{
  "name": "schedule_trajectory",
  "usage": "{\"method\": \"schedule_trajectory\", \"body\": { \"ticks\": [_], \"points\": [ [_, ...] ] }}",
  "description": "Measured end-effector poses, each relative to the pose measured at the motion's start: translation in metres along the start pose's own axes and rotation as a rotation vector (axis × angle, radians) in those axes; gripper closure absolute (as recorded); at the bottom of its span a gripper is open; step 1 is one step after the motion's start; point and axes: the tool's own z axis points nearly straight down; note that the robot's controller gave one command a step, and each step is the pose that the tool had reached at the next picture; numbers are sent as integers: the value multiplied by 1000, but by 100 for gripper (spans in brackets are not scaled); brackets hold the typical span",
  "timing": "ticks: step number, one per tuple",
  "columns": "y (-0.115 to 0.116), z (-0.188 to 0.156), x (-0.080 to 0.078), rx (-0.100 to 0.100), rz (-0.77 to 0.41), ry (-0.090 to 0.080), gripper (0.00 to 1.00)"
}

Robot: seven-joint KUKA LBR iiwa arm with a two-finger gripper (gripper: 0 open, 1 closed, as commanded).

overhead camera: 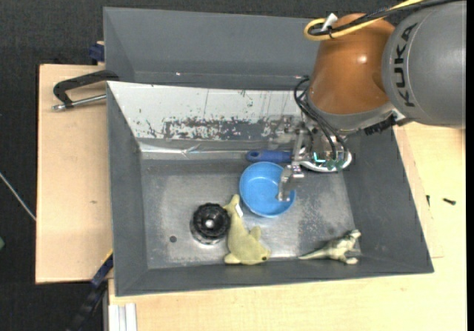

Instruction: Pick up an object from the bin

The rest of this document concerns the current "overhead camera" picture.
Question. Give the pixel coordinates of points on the pale grey metal gripper finger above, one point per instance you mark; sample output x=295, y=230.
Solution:
x=286, y=185

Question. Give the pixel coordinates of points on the blue plastic bowl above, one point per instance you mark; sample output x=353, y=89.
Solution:
x=259, y=190

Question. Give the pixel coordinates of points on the yellow-green plush dolphin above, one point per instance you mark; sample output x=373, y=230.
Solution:
x=242, y=240

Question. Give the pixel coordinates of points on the green toy dinosaur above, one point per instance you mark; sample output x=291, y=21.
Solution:
x=338, y=248

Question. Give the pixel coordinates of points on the grey metal bin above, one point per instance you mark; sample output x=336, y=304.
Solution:
x=177, y=211

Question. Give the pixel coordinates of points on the small black screw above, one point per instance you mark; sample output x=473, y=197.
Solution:
x=450, y=201

